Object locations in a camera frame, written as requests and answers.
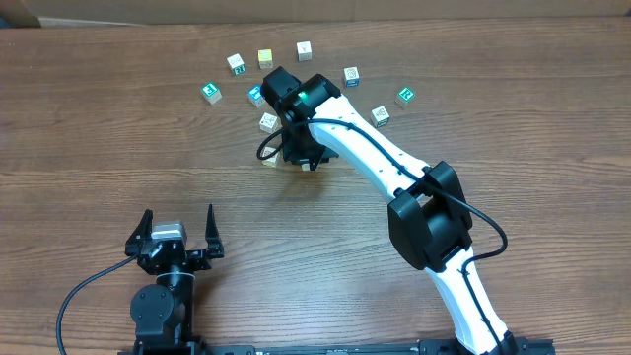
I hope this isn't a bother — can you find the wooden O block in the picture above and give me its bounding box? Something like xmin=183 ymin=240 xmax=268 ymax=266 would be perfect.
xmin=259 ymin=112 xmax=280 ymax=133

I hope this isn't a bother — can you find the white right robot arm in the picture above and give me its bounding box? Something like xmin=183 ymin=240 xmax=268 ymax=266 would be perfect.
xmin=260 ymin=67 xmax=515 ymax=354

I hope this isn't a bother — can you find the blue F letter block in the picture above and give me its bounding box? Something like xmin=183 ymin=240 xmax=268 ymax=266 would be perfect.
xmin=247 ymin=85 xmax=265 ymax=107

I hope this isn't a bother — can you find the plain wooden block far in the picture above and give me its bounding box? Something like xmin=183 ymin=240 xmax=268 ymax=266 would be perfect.
xmin=297 ymin=41 xmax=313 ymax=62

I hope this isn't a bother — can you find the dark green R block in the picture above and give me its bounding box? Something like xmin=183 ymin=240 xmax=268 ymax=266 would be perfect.
xmin=227 ymin=53 xmax=246 ymax=76

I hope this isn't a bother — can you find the green E letter block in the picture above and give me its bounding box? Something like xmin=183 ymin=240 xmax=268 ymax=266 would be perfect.
xmin=201 ymin=82 xmax=222 ymax=105

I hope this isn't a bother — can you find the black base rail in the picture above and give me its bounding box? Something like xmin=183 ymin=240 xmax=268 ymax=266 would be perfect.
xmin=117 ymin=336 xmax=557 ymax=355

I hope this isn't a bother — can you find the yellow side pineapple block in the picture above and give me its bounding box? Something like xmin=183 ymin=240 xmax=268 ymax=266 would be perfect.
xmin=261 ymin=146 xmax=280 ymax=167

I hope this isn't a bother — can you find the wooden block green side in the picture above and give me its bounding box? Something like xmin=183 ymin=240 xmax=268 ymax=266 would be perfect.
xmin=371 ymin=106 xmax=390 ymax=128

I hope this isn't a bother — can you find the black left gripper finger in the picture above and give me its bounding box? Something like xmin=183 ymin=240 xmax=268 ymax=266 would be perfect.
xmin=124 ymin=209 xmax=153 ymax=256
xmin=205 ymin=204 xmax=224 ymax=259

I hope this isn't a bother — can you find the blue side wooden block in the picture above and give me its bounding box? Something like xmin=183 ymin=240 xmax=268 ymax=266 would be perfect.
xmin=343 ymin=67 xmax=360 ymax=87

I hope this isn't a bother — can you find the cardboard back wall panel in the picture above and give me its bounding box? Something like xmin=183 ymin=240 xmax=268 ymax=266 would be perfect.
xmin=1 ymin=0 xmax=630 ymax=27

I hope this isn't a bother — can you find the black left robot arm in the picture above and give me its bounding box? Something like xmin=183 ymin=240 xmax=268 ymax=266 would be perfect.
xmin=124 ymin=206 xmax=224 ymax=354

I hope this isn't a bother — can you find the green R block right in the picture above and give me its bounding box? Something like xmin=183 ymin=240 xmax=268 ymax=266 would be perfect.
xmin=395 ymin=87 xmax=415 ymax=109

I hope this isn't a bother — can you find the yellow top wooden block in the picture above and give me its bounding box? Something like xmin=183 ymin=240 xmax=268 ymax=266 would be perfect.
xmin=257 ymin=48 xmax=274 ymax=69

